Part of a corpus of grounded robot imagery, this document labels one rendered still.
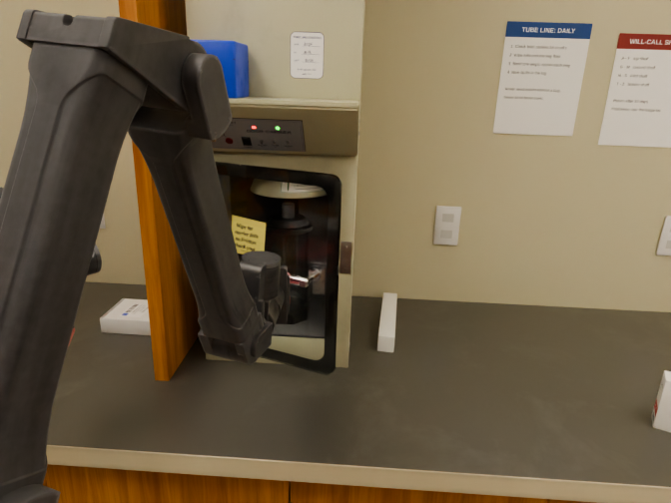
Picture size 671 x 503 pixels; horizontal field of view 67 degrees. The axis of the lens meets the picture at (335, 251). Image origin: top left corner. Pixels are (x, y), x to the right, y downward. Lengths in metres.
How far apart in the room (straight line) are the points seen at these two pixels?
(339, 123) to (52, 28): 0.56
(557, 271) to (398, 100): 0.68
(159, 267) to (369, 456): 0.52
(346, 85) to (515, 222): 0.74
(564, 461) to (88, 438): 0.82
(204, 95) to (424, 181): 1.06
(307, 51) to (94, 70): 0.64
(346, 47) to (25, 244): 0.72
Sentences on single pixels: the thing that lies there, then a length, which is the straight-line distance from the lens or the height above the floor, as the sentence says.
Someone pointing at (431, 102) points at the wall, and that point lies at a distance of 1.42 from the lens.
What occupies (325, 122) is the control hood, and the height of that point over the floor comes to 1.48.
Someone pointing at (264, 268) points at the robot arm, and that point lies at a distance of 0.71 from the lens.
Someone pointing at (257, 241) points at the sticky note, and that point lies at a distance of 0.98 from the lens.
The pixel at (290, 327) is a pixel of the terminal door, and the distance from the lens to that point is 1.02.
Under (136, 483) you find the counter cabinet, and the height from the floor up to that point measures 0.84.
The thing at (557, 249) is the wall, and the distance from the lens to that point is 1.58.
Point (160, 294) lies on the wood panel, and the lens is 1.05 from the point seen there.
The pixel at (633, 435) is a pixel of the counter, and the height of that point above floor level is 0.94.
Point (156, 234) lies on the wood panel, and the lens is 1.01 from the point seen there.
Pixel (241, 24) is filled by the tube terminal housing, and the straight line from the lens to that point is 1.01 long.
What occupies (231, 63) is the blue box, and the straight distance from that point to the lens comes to 0.90.
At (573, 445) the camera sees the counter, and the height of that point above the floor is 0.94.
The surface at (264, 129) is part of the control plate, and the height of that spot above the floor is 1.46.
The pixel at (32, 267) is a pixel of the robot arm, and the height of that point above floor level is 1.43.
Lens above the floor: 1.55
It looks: 19 degrees down
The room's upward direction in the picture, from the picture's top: 2 degrees clockwise
